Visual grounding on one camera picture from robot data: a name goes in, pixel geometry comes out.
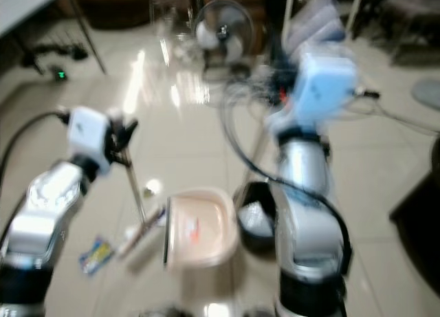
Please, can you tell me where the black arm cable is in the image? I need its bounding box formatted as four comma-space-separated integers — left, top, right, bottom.
221, 90, 353, 273
0, 109, 71, 194

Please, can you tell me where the white table with metal legs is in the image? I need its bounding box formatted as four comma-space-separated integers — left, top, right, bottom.
0, 0, 108, 75

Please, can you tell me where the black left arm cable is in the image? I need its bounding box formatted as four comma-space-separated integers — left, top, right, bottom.
0, 109, 71, 194

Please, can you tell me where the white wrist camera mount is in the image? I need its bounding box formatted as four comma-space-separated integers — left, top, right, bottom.
291, 52, 360, 127
67, 107, 112, 173

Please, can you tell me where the small white paper ball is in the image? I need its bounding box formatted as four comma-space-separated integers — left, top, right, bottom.
142, 179, 160, 197

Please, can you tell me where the blue yellow snack wrapper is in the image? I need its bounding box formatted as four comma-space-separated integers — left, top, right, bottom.
78, 237, 115, 275

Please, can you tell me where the black chair seat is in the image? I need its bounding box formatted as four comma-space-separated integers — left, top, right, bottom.
389, 137, 440, 280

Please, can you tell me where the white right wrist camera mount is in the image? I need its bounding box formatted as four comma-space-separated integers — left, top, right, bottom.
291, 52, 360, 127

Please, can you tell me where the black power strip green light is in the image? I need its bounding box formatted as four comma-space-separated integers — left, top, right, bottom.
33, 43, 91, 82

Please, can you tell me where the white metal rack frame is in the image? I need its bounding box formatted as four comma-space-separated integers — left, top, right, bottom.
279, 0, 366, 43

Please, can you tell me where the black standing floor fan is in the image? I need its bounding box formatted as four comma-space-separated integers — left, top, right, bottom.
193, 0, 256, 81

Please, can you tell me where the black round waste bin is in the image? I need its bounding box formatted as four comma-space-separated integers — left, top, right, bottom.
235, 181, 280, 253

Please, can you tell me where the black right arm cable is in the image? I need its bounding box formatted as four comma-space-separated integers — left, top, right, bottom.
221, 90, 353, 273

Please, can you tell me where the beige plastic dustpan with handle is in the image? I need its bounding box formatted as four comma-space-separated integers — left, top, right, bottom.
122, 155, 241, 270

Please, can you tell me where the brown sofa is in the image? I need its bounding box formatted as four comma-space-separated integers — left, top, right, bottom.
74, 0, 153, 29

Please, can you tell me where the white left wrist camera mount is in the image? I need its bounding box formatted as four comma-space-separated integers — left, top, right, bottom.
67, 107, 112, 173

